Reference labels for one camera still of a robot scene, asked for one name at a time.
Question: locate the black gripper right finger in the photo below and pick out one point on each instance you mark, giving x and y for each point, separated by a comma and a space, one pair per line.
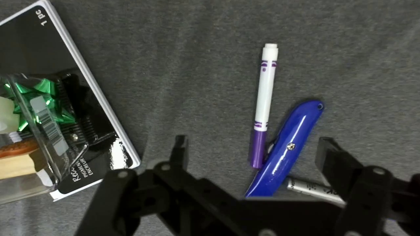
375, 200

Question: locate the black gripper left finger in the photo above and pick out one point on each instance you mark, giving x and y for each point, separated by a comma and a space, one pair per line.
118, 200

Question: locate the white marker with purple cap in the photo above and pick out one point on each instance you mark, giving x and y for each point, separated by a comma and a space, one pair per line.
265, 95

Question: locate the silver marker with blue cap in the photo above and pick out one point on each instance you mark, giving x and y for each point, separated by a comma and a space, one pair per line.
312, 190

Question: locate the clear packet of bows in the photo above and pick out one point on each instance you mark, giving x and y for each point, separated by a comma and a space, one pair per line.
52, 139

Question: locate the green gift bow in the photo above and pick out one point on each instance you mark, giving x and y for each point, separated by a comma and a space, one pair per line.
40, 89

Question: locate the black card with white border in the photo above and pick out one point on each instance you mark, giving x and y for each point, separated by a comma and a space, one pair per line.
26, 43

